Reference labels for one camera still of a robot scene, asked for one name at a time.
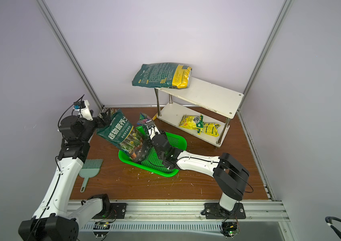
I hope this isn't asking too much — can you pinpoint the teal and yellow fertilizer bag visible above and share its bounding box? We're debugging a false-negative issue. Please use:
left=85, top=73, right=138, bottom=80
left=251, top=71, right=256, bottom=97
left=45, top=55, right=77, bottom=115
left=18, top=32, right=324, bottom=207
left=132, top=62, right=192, bottom=89

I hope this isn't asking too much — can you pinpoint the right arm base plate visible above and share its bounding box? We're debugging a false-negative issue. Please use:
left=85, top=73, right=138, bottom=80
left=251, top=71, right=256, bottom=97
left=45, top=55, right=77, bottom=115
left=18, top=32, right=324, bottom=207
left=201, top=202, right=246, bottom=220

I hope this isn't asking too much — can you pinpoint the aluminium front rail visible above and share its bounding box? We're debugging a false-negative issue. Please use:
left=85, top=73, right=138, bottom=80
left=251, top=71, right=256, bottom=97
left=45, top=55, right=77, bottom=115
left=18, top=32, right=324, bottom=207
left=110, top=199, right=290, bottom=222

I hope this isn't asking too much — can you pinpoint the white two-tier shelf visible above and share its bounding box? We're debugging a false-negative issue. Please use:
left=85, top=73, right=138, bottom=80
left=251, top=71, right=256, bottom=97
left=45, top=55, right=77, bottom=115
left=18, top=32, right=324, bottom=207
left=155, top=77, right=244, bottom=148

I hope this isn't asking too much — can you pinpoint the green plastic basket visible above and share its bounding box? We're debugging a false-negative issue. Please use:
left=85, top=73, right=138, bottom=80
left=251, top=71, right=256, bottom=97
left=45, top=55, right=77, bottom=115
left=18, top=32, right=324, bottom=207
left=118, top=132, right=187, bottom=178

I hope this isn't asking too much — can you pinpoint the yellow green packet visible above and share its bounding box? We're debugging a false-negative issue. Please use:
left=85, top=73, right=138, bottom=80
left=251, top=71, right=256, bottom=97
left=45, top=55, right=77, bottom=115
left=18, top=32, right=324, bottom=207
left=178, top=115, right=204, bottom=131

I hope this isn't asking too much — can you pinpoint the mint green hand brush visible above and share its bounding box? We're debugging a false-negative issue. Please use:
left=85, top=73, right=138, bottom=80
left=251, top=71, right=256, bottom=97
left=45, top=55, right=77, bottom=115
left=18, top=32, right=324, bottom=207
left=79, top=159, right=103, bottom=193

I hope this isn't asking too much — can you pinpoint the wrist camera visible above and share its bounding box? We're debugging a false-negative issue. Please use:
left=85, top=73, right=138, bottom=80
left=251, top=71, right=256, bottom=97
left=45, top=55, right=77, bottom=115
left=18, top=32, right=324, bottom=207
left=146, top=120, right=161, bottom=140
left=74, top=100, right=93, bottom=121

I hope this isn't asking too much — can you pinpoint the light green blue-edged bag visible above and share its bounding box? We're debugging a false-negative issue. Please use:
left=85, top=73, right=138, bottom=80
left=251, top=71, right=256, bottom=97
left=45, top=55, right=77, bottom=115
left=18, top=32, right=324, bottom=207
left=137, top=112, right=153, bottom=128

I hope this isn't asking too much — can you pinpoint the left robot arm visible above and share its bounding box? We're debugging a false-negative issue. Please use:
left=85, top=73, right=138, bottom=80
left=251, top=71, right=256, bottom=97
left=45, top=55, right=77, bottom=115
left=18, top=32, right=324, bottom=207
left=18, top=108, right=111, bottom=241

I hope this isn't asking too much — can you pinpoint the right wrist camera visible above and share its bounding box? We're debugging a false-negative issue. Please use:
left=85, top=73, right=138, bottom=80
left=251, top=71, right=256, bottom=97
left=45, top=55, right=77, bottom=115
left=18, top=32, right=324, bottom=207
left=146, top=120, right=161, bottom=140

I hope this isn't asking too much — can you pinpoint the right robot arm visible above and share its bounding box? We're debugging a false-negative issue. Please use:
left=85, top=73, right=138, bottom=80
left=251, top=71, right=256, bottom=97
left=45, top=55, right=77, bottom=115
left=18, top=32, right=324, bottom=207
left=138, top=118, right=251, bottom=214

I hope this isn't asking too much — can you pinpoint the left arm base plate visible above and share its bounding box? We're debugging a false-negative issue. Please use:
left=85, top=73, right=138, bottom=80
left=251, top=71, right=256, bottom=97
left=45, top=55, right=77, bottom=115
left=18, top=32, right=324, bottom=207
left=93, top=203, right=127, bottom=220

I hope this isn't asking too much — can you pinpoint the dark green flower soil bag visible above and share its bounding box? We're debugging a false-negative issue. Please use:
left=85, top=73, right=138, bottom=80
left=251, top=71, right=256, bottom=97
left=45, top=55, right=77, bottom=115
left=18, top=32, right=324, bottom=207
left=97, top=109, right=151, bottom=163

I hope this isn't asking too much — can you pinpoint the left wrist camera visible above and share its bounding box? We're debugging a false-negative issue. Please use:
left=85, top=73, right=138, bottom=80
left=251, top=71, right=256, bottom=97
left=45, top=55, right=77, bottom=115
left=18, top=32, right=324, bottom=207
left=74, top=100, right=93, bottom=121

